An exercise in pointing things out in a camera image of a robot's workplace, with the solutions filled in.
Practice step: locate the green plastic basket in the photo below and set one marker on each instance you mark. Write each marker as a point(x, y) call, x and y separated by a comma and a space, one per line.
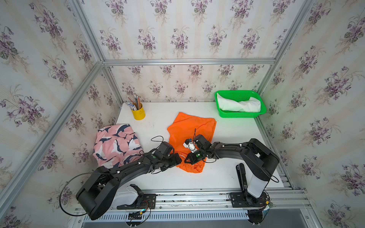
point(239, 96)

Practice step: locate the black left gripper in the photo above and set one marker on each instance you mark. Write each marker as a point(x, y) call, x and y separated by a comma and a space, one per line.
point(174, 162)

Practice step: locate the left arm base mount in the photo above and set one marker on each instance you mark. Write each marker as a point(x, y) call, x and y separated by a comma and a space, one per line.
point(132, 197)

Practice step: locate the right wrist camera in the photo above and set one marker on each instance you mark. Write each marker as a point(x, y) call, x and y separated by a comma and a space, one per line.
point(189, 144)

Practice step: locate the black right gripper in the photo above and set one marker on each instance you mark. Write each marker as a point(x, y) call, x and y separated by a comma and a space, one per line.
point(191, 160)

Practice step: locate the colored pencils bundle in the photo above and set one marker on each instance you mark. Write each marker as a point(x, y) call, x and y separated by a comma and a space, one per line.
point(135, 103)

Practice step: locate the orange cloth garment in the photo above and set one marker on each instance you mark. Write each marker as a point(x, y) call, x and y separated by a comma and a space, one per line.
point(186, 127)

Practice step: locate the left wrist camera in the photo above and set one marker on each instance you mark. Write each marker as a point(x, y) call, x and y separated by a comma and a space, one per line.
point(163, 150)

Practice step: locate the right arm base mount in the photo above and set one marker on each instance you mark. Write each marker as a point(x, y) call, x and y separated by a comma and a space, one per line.
point(244, 199)

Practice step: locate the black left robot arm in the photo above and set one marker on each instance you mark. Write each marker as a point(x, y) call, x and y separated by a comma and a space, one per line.
point(99, 190)

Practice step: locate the aluminium rail frame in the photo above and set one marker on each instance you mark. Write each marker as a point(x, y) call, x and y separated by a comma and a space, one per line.
point(171, 206)

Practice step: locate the pink shark print garment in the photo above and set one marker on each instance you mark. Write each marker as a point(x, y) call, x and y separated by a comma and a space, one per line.
point(116, 146)

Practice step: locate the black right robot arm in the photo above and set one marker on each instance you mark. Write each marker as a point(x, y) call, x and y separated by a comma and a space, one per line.
point(260, 159)

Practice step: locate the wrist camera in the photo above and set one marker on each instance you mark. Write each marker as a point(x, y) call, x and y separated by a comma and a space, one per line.
point(189, 144)
point(163, 150)

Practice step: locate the white shorts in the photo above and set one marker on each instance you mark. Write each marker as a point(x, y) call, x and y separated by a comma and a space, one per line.
point(252, 105)

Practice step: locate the yellow pencil cup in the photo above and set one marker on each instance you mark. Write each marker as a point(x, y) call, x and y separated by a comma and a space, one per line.
point(138, 114)

